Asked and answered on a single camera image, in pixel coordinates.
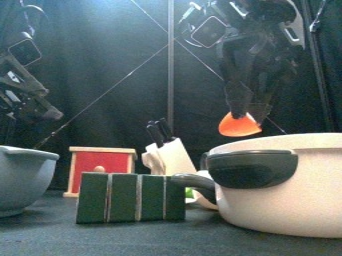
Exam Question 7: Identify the orange toy carrot bottom piece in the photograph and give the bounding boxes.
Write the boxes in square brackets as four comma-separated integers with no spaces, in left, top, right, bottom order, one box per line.
[217,111,264,138]

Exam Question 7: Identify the red wooden box with knob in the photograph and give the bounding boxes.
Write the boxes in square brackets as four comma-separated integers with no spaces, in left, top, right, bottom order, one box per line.
[62,145,139,199]

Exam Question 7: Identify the grey plastic bowl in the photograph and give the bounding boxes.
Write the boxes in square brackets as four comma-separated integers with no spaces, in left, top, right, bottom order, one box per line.
[0,144,62,219]

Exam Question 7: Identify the white toy knife block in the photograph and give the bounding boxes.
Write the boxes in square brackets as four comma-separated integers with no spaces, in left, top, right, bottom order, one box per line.
[141,137,199,177]

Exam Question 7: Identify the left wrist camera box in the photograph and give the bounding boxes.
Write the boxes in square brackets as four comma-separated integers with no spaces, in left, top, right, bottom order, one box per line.
[7,37,45,67]

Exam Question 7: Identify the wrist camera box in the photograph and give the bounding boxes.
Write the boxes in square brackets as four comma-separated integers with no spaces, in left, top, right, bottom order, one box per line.
[190,14,230,50]
[7,37,45,67]

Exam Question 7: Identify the dark vertical frame post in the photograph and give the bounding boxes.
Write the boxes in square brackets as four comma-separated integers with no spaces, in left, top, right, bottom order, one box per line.
[298,0,336,133]

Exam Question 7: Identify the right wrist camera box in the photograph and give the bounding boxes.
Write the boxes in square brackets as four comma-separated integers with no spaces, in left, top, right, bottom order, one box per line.
[190,14,230,50]

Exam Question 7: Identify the diagonal frame brace wire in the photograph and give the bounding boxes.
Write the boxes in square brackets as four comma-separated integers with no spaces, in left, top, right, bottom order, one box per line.
[34,43,171,150]
[129,0,289,136]

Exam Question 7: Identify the vertical metal frame pole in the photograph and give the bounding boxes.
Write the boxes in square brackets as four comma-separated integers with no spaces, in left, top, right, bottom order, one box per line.
[166,0,175,135]

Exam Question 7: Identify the black toy knife handle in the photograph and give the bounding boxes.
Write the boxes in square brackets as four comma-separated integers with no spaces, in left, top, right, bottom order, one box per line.
[157,117,177,143]
[146,120,166,149]

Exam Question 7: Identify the white pot with grey handle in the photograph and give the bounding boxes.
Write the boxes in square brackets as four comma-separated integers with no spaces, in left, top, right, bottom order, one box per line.
[206,132,342,239]

